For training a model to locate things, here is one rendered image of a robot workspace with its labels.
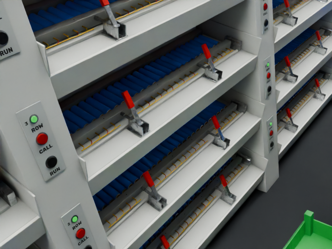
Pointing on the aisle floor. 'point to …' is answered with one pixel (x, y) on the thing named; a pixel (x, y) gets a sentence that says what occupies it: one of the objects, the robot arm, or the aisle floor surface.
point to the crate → (311, 234)
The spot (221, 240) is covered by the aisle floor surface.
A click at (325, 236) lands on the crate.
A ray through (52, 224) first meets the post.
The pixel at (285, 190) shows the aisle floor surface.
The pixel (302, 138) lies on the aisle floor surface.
